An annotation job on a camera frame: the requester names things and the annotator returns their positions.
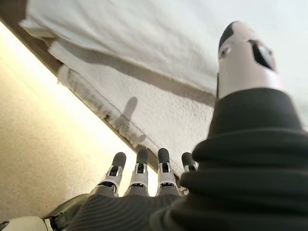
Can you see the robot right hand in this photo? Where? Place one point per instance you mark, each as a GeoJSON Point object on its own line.
{"type": "Point", "coordinates": [228, 180]}

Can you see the white duvet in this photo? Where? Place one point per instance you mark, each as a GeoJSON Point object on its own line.
{"type": "Point", "coordinates": [144, 29]}

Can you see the beige fringed blanket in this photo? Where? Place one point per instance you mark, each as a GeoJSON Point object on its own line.
{"type": "Point", "coordinates": [168, 115]}

